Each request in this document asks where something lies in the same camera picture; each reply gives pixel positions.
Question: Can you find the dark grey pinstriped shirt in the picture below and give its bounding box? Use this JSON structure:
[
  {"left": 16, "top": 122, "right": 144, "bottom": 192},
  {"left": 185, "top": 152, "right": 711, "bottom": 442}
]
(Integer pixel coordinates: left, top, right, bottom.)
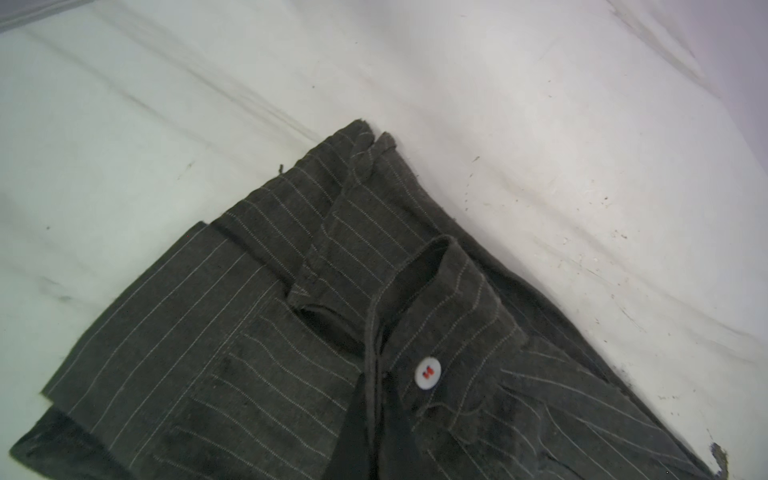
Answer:
[{"left": 10, "top": 120, "right": 726, "bottom": 479}]

